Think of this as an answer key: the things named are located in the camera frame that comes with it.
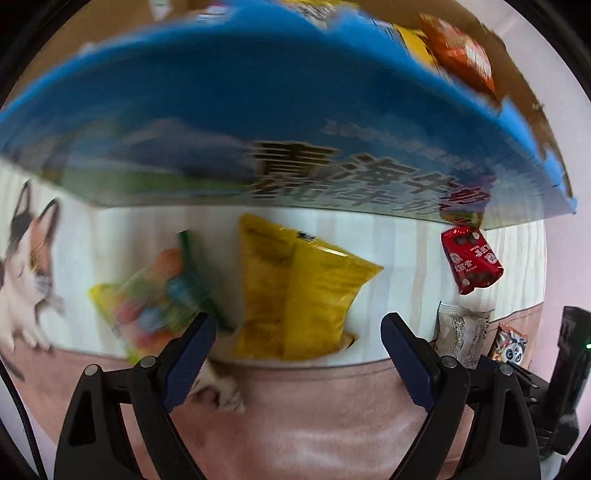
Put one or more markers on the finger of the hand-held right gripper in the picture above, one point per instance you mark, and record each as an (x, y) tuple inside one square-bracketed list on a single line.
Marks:
[(533, 387)]

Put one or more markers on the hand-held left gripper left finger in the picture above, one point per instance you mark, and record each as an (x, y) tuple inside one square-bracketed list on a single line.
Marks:
[(189, 364)]

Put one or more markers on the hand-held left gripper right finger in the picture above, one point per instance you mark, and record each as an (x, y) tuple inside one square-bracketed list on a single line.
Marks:
[(408, 364)]

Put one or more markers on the small brown white snack packet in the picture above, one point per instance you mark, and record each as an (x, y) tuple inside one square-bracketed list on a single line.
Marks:
[(221, 392)]

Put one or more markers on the orange panda snack packet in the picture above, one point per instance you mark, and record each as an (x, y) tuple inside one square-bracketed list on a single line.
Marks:
[(461, 53), (510, 345)]

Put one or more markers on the grey white snack packet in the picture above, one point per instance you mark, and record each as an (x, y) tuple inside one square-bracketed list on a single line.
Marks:
[(464, 332)]

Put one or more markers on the colourful candy bag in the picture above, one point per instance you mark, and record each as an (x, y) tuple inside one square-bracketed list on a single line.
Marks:
[(152, 300)]

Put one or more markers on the red snack packet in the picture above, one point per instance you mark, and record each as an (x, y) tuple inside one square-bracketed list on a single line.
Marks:
[(471, 261)]

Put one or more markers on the gold yellow snack packet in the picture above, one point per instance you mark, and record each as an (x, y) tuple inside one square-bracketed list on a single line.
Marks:
[(295, 295)]

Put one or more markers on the blue printed cardboard box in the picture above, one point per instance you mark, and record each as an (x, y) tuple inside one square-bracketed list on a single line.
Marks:
[(231, 92)]

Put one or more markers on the cat print blanket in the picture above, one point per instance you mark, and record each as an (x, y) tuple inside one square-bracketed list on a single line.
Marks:
[(300, 429)]

